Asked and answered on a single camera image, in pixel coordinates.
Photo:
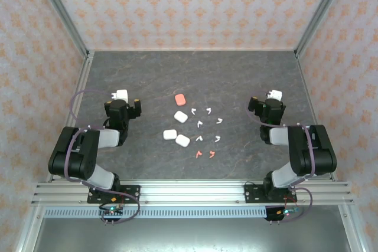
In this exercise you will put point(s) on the grey metal shelf panel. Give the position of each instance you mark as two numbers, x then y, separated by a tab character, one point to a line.
192	234

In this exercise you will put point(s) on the aluminium frame post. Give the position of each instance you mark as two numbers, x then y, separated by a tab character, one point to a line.
28	240
62	13
355	234
320	13

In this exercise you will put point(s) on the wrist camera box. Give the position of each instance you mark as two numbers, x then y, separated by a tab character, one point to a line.
274	95
121	95

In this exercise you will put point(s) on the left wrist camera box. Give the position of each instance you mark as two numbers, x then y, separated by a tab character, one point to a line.
121	95

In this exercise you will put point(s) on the aluminium table side rail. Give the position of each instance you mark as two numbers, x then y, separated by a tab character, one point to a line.
83	72
305	72

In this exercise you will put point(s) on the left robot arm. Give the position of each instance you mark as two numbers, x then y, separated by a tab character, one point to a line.
74	157

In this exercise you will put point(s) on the aluminium mounting rail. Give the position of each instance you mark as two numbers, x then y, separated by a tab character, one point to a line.
192	193

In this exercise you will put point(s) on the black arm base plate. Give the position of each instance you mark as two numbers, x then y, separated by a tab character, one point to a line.
133	190
252	193

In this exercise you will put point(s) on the pink earbud charging case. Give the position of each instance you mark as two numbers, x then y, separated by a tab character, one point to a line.
179	100

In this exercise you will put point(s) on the small controller circuit board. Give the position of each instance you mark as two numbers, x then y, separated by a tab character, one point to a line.
111	211
283	213

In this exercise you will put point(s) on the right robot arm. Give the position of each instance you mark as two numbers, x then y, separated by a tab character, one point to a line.
319	151

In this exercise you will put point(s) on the white earbud charging case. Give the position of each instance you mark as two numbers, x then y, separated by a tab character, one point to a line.
182	140
180	116
169	134

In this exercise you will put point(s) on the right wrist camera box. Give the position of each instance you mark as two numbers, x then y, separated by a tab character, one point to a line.
274	95

